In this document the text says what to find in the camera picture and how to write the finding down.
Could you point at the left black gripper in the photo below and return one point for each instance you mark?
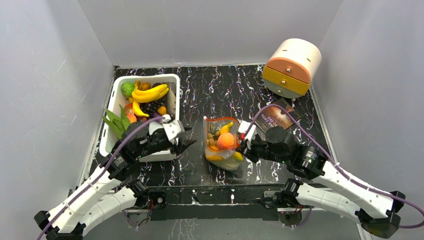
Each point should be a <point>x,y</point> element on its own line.
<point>182,144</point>

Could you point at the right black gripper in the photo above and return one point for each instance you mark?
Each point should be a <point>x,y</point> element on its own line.
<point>247,147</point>

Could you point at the brown longan bunch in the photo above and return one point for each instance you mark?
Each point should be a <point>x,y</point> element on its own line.
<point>212,135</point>

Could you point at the red peach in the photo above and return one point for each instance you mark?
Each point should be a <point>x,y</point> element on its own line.
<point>226,141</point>

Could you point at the orange bell pepper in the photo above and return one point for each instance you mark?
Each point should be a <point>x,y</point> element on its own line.
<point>214,158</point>

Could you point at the clear zip top bag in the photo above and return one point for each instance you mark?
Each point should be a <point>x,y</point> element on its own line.
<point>233,159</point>

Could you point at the single yellow banana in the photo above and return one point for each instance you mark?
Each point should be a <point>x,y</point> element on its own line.
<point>226,128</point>

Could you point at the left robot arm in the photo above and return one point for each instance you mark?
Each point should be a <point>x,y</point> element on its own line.
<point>110,189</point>

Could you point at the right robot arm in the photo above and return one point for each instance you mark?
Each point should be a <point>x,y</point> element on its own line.
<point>376,213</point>

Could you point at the white food bin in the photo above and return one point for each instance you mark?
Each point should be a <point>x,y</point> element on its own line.
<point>108,138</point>

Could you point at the brown fish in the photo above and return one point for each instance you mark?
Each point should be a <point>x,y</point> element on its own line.
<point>171,103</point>

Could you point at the black grape bunch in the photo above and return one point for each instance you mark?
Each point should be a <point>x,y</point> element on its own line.
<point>152,107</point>

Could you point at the small curved yellow banana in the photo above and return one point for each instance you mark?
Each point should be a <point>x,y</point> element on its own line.
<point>137,110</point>

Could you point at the yellow banana bunch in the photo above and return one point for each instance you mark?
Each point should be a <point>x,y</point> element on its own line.
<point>148,95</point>

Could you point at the brown kiwi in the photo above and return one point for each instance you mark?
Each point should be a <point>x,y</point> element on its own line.
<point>144,86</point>

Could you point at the green leaf vegetable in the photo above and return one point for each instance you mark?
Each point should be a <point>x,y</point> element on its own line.
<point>119,124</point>

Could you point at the green lime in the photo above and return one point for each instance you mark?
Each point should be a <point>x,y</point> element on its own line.
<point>127,89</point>

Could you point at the round drawer cabinet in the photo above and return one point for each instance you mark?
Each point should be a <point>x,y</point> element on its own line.
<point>292,67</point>

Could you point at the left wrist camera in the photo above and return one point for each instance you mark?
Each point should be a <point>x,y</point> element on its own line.
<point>173,128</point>

